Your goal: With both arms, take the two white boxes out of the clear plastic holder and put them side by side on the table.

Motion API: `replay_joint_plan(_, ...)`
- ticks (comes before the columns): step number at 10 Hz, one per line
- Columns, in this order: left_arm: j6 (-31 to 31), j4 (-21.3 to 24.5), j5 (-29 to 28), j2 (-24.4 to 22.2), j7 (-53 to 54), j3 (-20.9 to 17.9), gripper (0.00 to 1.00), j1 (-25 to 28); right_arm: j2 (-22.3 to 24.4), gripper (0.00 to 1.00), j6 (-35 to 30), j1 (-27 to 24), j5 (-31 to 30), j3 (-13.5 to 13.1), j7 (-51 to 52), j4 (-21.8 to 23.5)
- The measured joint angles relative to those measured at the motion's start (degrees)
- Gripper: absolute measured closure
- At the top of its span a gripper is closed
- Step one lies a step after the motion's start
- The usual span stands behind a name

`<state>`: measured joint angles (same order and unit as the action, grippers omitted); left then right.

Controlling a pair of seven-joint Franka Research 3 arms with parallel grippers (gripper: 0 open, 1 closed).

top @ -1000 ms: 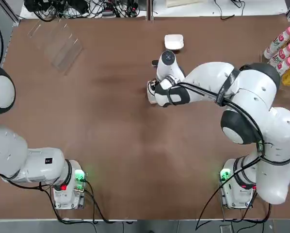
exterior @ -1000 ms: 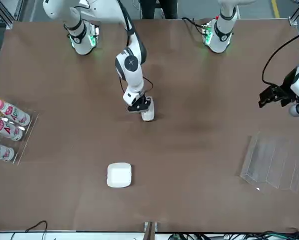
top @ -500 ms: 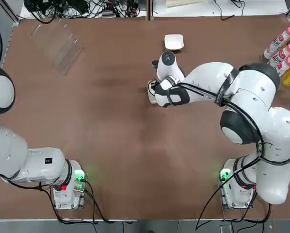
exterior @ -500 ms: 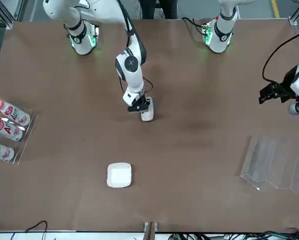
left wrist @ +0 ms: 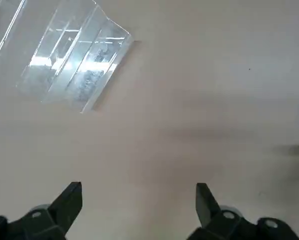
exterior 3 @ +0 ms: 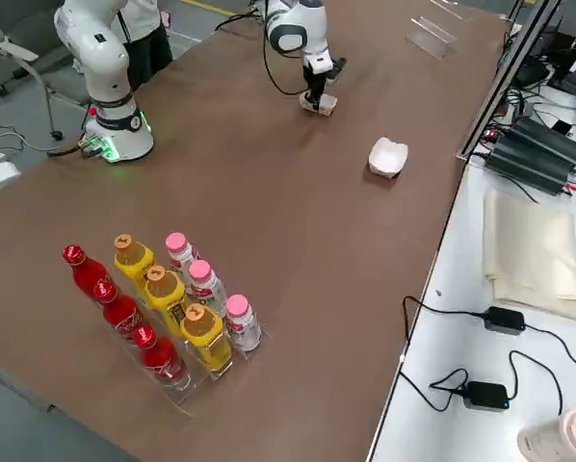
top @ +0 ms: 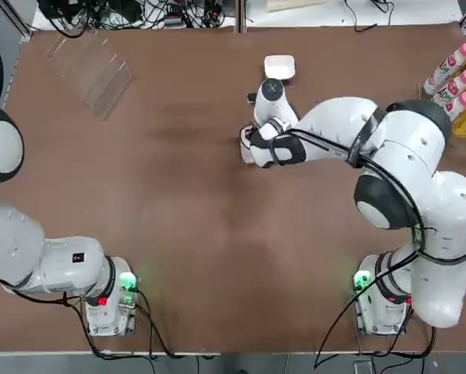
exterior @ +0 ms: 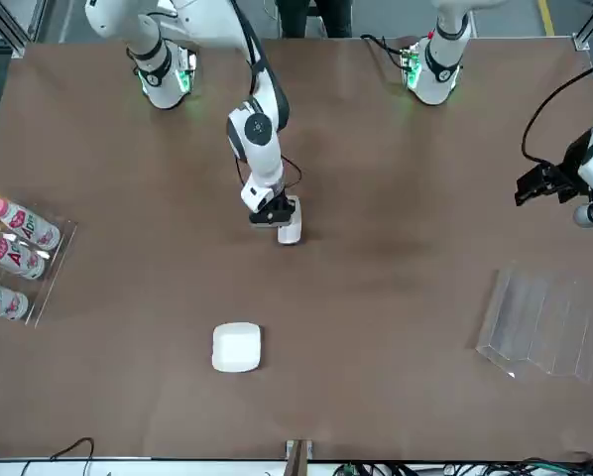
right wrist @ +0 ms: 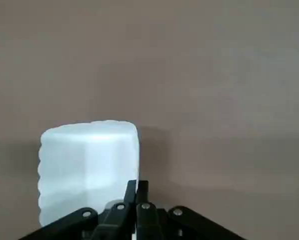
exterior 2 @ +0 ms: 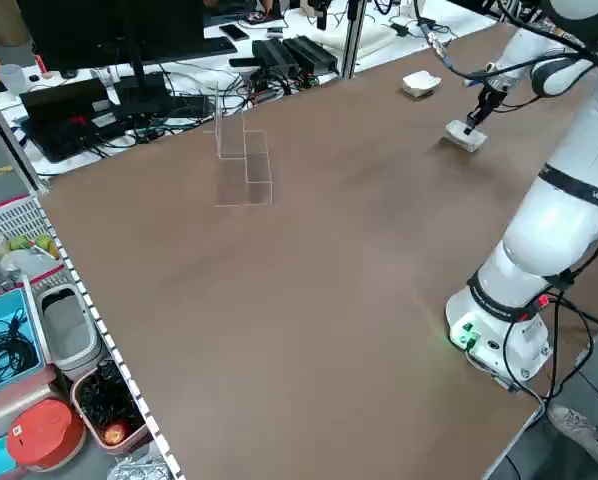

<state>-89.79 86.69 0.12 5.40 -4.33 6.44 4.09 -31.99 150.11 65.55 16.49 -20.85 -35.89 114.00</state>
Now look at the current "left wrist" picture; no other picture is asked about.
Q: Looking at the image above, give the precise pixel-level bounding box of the clear plastic stepped holder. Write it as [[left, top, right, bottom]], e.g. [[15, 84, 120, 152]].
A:
[[0, 0, 133, 115]]

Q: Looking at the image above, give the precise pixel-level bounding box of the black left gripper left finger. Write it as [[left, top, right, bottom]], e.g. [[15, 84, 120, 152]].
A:
[[0, 181, 83, 240]]

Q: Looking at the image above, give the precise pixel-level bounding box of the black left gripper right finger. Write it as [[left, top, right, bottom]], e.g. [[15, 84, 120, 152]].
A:
[[189, 182, 299, 240]]

